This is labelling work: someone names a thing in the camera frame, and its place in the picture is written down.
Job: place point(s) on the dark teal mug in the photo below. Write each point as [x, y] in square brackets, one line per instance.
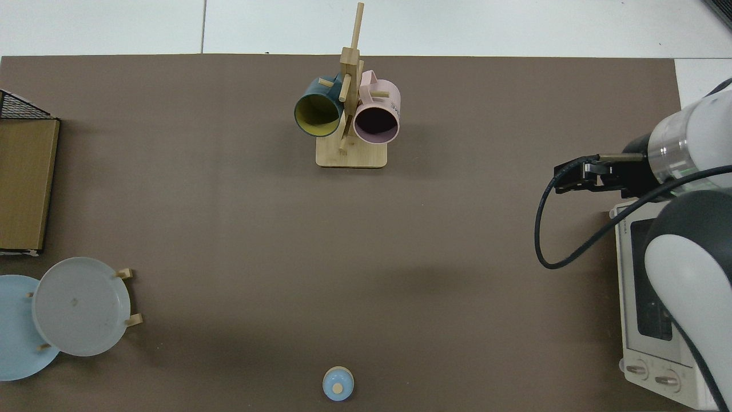
[309, 88]

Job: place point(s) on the brown table cloth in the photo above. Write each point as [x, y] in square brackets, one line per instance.
[229, 229]

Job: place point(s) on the dark grey device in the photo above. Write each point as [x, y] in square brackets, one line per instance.
[721, 10]

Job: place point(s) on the pale toaster oven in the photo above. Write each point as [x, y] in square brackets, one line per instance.
[632, 320]

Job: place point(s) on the wooden cup stand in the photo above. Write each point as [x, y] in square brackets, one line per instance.
[351, 157]

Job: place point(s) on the wooden plate rack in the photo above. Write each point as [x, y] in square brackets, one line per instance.
[132, 320]

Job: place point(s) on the grey plate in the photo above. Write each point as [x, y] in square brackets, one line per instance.
[80, 309]

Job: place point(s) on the light blue plate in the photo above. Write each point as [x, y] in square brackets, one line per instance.
[14, 332]

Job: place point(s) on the pink mug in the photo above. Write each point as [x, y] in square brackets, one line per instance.
[389, 97]

